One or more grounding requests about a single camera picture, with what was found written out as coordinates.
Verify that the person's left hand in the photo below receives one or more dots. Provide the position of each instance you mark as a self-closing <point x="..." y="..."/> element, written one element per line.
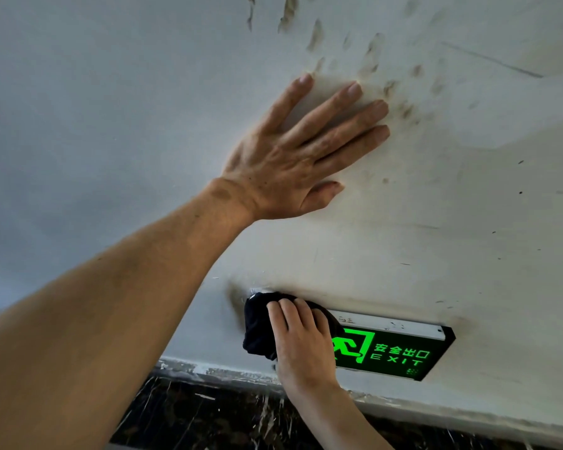
<point x="272" y="173"/>

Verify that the person's right hand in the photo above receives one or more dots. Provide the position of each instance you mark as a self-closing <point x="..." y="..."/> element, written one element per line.
<point x="305" y="351"/>

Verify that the black cleaning cloth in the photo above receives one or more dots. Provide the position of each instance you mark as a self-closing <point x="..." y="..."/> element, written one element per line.
<point x="258" y="323"/>

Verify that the green illuminated exit sign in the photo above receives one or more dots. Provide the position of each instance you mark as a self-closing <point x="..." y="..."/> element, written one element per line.
<point x="394" y="337"/>

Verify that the person's right forearm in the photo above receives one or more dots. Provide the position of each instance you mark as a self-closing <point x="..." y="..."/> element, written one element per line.
<point x="338" y="421"/>

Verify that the person's left forearm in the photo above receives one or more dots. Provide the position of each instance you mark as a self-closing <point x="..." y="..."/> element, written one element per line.
<point x="98" y="323"/>

